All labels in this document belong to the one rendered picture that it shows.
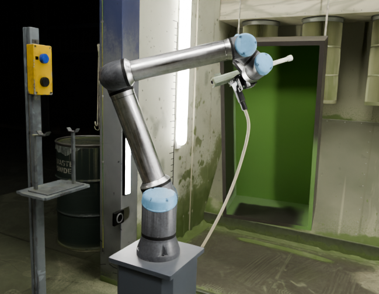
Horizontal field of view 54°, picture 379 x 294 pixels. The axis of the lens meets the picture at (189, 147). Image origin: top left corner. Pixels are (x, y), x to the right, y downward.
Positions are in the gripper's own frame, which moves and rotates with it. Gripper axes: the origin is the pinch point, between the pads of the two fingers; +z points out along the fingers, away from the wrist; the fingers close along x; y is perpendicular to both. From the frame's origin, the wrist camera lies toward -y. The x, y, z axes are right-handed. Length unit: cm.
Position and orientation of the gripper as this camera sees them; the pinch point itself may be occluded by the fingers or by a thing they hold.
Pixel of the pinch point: (234, 81)
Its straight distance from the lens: 204.0
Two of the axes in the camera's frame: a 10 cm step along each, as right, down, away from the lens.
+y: 3.6, 9.3, -0.2
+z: -2.3, 1.2, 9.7
